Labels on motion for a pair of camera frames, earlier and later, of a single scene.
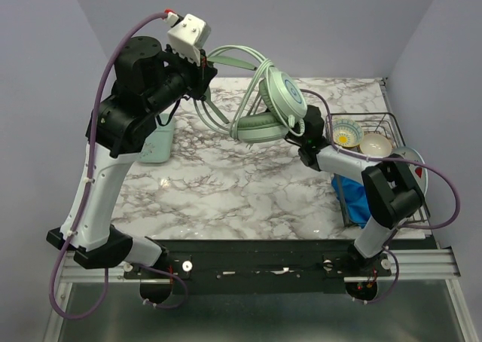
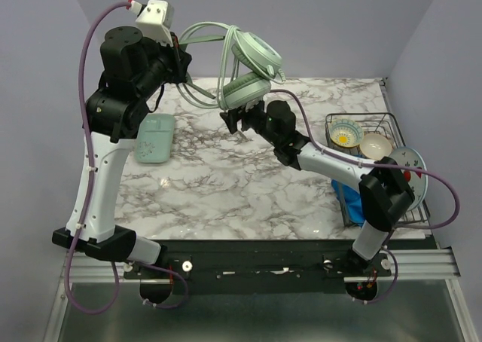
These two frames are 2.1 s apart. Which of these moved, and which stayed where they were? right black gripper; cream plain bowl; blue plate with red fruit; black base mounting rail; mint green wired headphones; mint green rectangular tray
Moved: right black gripper; mint green wired headphones
Stayed: blue plate with red fruit; cream plain bowl; black base mounting rail; mint green rectangular tray
